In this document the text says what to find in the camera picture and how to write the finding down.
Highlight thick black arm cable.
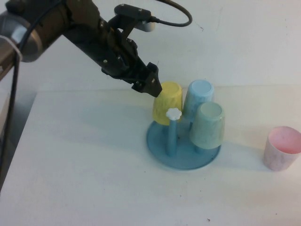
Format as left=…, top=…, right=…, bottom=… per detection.
left=0, top=0, right=71, bottom=170

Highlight light blue plastic cup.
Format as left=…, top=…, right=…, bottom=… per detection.
left=182, top=80, right=215, bottom=123

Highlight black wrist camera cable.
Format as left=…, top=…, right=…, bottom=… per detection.
left=150, top=0, right=193, bottom=26

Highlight blue cup stand white caps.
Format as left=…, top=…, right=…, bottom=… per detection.
left=145, top=108, right=222, bottom=170

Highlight pink plastic cup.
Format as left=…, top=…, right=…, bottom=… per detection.
left=262, top=126, right=301, bottom=172

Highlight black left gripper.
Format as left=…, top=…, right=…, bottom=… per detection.
left=87, top=21, right=163, bottom=98

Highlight yellow plastic cup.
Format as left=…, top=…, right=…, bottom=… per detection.
left=152, top=81, right=183, bottom=126

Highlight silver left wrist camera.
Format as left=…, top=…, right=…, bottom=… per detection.
left=108, top=4, right=158, bottom=38

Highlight pale green plastic cup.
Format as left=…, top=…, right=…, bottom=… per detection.
left=189, top=102, right=226, bottom=150

